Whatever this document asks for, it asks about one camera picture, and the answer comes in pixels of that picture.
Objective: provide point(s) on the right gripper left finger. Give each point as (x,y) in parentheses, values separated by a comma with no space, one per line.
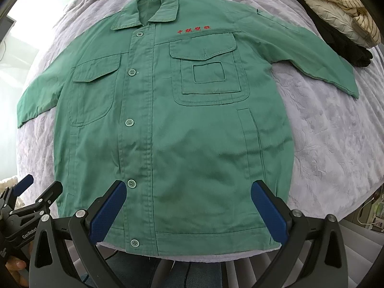
(50,262)

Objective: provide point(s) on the person's left hand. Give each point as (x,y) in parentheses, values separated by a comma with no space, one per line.
(14,266)

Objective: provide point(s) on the black garment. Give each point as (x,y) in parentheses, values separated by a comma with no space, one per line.
(356,55)

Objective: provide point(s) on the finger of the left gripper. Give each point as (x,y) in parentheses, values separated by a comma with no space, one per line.
(43,202)
(12,189)

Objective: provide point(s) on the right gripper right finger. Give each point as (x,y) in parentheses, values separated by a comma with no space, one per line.
(325,265)

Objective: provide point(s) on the lavender quilted bedspread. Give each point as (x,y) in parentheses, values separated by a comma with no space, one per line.
(338,139)

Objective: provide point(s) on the green work jacket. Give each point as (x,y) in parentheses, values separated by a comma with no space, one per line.
(176,99)

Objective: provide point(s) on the cream striped garment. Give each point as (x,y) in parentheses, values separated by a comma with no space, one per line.
(350,17)

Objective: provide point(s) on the dark wall monitor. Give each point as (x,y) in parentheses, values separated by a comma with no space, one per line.
(6,24)

